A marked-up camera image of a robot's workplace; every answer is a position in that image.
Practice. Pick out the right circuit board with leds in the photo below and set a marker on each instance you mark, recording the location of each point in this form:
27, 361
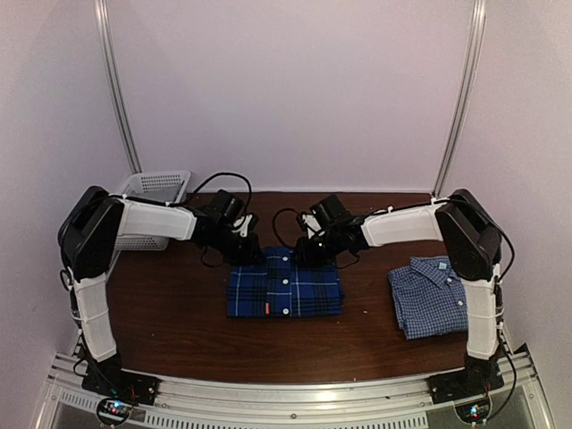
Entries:
474, 412

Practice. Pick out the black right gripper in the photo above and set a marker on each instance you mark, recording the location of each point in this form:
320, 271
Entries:
307, 256

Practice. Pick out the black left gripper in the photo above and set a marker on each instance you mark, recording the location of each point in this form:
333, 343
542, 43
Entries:
248, 255

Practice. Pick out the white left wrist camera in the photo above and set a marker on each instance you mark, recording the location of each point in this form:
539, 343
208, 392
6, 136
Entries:
244, 225

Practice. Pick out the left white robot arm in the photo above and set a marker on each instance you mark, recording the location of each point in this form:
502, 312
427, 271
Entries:
87, 241

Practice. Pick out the aluminium front rail frame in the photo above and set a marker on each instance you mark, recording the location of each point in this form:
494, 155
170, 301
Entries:
401, 402

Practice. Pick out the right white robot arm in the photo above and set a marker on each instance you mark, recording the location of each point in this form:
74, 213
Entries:
473, 242

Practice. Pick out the folded blue gingham shirt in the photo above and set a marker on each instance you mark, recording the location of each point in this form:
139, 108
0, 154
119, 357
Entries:
429, 298

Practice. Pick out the aluminium corner post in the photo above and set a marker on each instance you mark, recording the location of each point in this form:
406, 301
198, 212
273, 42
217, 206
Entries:
475, 41
114, 84

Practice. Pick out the circuit board with leds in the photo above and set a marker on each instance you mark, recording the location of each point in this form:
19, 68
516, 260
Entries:
111, 411
474, 412

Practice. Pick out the dark blue plaid shirt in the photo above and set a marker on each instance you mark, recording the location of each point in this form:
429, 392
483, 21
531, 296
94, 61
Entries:
282, 288

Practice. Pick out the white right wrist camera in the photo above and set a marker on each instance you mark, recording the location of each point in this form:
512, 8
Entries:
310, 225

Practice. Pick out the aluminium corner post left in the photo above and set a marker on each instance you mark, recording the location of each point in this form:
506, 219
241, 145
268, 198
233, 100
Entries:
114, 84

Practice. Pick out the white plastic mesh basket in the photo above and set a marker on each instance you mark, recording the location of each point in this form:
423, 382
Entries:
152, 215

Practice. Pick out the aluminium corner post right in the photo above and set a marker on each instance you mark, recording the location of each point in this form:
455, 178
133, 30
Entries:
475, 41

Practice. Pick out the left circuit board with leds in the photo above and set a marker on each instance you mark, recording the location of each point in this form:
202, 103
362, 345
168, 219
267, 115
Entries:
111, 411

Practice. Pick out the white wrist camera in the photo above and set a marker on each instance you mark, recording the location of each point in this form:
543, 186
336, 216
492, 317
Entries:
244, 225
310, 225

